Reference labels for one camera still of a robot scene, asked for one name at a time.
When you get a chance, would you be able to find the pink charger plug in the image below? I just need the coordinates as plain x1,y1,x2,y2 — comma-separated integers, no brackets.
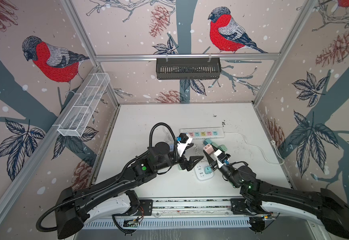
203,144,215,155

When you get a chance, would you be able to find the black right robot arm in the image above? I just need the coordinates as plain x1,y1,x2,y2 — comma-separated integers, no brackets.
204,150,349,239

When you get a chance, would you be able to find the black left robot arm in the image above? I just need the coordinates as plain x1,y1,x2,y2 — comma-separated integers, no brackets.
35,123,203,240

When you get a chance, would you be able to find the dark teal charger plug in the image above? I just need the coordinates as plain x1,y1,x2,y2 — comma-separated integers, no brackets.
203,139,213,146

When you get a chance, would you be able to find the white square socket cube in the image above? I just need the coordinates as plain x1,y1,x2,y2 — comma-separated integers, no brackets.
194,161,214,181

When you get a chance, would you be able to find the white multicolour power strip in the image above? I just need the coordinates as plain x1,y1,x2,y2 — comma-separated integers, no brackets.
179,127,225,139

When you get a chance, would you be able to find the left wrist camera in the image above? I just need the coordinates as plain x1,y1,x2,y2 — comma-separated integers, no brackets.
176,133,192,153

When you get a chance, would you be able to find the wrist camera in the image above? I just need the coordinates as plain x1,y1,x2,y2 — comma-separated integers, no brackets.
176,133,192,153
213,150,230,169

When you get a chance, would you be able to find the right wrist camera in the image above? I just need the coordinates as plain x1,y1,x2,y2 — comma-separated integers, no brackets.
213,150,230,169

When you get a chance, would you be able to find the white cable of blue cube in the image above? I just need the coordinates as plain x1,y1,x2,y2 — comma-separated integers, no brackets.
162,124,175,144

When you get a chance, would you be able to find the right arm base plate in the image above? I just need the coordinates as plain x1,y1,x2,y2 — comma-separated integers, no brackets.
230,198,260,216

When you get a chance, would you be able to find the aluminium front rail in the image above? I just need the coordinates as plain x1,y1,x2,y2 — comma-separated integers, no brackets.
69,196,319,218

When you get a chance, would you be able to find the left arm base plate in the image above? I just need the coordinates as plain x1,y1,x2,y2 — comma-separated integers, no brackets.
133,199,153,217

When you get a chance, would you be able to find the black wire basket shelf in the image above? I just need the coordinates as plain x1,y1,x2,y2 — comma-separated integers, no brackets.
156,58,221,80

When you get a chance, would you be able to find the white wire mesh shelf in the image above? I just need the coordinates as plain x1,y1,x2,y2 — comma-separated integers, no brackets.
57,73,110,137

